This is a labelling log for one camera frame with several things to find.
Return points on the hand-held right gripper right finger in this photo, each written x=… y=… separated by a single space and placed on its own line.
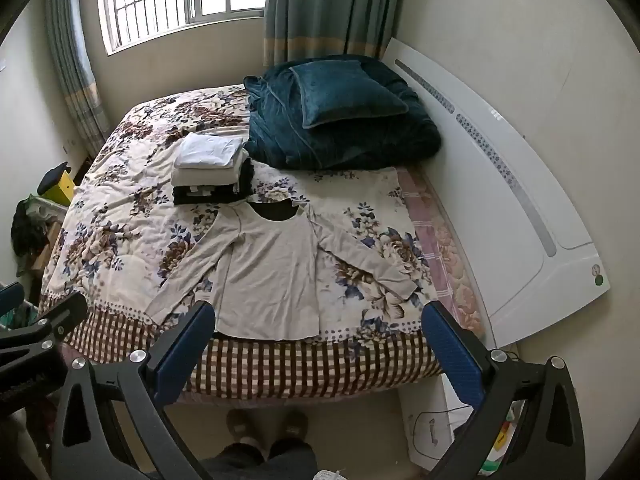
x=452 y=355

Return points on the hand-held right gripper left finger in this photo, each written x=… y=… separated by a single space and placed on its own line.
x=182 y=355

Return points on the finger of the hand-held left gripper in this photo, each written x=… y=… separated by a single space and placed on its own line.
x=10 y=302
x=37 y=347

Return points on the beige long-sleeve shirt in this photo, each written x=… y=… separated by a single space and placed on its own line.
x=270 y=270

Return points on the stack of folded clothes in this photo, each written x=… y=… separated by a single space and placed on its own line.
x=200 y=196

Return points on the dark cloth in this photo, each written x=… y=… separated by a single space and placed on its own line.
x=27 y=235

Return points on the white bedside cabinet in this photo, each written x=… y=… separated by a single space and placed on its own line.
x=450 y=440

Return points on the person's left slipper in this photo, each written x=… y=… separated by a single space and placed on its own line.
x=241 y=425

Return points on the person's slipper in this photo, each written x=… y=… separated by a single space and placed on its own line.
x=241 y=425
x=294 y=425

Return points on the pink floral mattress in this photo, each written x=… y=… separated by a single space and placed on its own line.
x=437 y=240

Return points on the person's left leg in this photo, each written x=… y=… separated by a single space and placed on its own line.
x=235 y=462

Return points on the person's leg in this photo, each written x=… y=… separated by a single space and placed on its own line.
x=292 y=460
x=235 y=462

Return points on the yellow box with black cap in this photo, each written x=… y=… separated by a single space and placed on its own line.
x=57 y=187

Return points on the person's right slipper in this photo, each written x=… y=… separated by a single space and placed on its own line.
x=294 y=425

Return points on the person's right leg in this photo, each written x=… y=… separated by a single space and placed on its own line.
x=292 y=460

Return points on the white headboard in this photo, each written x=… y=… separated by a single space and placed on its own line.
x=500 y=210

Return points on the bed with floral cover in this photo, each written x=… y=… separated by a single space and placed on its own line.
x=125 y=200

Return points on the green round sticker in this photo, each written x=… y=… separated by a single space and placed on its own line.
x=598 y=277

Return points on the cream folded cloth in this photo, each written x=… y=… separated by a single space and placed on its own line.
x=205 y=176

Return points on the white folded cloth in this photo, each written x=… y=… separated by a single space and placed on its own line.
x=210 y=150

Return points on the dark teal quilt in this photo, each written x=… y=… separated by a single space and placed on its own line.
x=350 y=145

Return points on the grey-green curtain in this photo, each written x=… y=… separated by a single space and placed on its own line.
x=325 y=5
x=75 y=70

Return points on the dark teal pillow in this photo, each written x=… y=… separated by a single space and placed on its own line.
x=345 y=92

